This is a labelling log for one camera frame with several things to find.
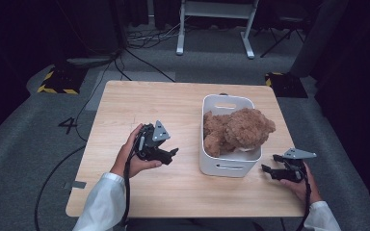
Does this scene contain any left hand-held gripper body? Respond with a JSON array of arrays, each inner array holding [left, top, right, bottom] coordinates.
[[134, 119, 172, 161]]

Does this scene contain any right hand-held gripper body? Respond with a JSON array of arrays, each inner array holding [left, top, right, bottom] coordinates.
[[271, 147, 318, 184]]

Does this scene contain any white plastic basket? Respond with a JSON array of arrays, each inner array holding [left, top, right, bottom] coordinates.
[[198, 93, 263, 178]]

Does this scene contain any brown teddy bear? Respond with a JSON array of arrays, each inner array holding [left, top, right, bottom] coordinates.
[[202, 107, 277, 158]]

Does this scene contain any person's right hand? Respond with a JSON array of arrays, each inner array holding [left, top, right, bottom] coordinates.
[[278, 162, 323, 206]]

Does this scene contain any person's left hand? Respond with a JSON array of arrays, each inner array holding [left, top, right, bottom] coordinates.
[[110, 123, 164, 179]]

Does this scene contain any black yellow striped floor base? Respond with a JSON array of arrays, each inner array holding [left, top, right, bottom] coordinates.
[[264, 71, 308, 99], [37, 62, 89, 95]]

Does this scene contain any grey floor tape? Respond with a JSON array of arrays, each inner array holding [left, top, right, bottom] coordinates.
[[64, 180, 88, 190]]

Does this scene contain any black tripod stand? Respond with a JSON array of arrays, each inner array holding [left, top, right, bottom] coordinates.
[[259, 15, 306, 59]]

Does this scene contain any grey drape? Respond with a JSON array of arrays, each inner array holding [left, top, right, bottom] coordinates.
[[288, 0, 350, 78]]

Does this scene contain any dark cabinet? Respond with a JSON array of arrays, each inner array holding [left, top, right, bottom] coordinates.
[[56, 0, 127, 60]]

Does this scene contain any white metal stand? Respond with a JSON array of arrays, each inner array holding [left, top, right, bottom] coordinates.
[[175, 0, 260, 60]]

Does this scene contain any right hand-held gripper black cable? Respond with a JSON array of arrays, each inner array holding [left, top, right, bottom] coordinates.
[[296, 165, 313, 231]]

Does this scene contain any hand-held gripper black cable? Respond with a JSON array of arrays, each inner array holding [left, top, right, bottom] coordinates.
[[119, 134, 144, 227], [296, 165, 313, 231]]

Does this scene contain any left hand-held gripper black cable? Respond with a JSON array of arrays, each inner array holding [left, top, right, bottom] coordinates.
[[119, 134, 144, 227]]

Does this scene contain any long black floor cable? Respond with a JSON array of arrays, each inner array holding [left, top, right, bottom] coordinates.
[[34, 61, 118, 231]]

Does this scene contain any bundle of floor cables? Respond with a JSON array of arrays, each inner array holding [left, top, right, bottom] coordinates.
[[121, 18, 182, 83]]

